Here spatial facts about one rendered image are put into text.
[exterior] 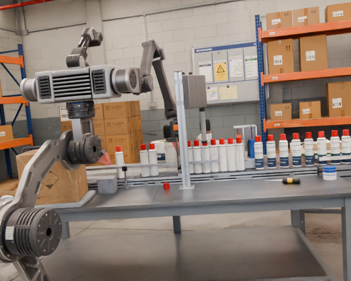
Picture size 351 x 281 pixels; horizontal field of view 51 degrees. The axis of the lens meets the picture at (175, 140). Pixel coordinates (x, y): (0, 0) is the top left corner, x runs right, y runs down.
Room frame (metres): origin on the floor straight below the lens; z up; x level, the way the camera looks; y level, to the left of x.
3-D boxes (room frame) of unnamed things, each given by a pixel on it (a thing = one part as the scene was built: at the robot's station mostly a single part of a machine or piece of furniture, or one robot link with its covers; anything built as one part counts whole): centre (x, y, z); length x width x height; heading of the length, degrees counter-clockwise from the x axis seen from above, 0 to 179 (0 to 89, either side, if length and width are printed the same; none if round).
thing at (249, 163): (2.33, -0.44, 1.01); 0.14 x 0.13 x 0.26; 85
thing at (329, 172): (2.05, -0.85, 0.87); 0.07 x 0.07 x 0.07
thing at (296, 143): (2.22, -0.72, 0.98); 0.05 x 0.05 x 0.20
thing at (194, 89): (2.19, -0.11, 1.38); 0.17 x 0.10 x 0.19; 140
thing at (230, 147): (2.25, -0.33, 0.98); 0.05 x 0.05 x 0.20
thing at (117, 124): (6.11, 1.17, 0.70); 1.20 x 0.82 x 1.39; 79
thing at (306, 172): (2.28, -0.01, 0.85); 1.65 x 0.11 x 0.05; 85
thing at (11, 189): (2.36, 0.98, 0.85); 0.30 x 0.26 x 0.04; 85
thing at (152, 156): (2.29, 0.15, 0.98); 0.05 x 0.05 x 0.20
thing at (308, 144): (2.21, -0.80, 0.98); 0.05 x 0.05 x 0.20
